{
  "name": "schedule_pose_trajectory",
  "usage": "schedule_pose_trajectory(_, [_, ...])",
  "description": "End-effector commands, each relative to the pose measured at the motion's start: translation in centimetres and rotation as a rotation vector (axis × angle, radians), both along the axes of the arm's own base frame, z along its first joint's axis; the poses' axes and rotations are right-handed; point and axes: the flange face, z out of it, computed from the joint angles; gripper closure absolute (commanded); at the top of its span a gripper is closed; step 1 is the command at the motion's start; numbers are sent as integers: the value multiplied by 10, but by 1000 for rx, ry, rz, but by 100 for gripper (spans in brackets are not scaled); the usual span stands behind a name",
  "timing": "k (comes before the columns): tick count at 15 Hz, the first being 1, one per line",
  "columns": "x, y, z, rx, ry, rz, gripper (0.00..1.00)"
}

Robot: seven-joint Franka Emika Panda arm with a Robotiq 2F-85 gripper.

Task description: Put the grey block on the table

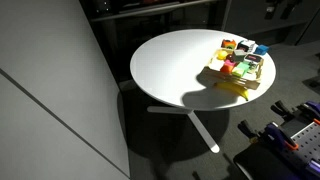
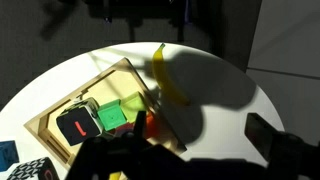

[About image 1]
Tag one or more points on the grey block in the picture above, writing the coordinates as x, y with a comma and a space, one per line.
238, 55

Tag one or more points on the lime green block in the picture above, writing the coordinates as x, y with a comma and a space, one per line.
238, 72

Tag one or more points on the yellow banana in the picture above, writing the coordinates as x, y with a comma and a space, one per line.
239, 90

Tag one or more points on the perforated cart with clamps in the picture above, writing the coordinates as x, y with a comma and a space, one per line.
290, 151

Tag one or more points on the orange red block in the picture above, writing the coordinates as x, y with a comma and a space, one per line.
226, 69

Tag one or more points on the magenta block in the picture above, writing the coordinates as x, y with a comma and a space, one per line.
229, 63

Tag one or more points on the black block with red mark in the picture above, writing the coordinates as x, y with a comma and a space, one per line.
252, 58

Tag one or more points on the black and white patterned block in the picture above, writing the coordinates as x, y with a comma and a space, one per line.
246, 45

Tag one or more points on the orange rainbow block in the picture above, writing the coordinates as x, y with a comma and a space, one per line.
229, 44

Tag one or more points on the blue cube block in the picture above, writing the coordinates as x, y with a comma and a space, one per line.
261, 50

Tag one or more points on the wooden tray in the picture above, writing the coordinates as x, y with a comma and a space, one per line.
251, 79

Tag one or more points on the round white table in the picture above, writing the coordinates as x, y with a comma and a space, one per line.
171, 68

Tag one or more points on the yellow round block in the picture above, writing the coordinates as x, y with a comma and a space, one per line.
222, 55

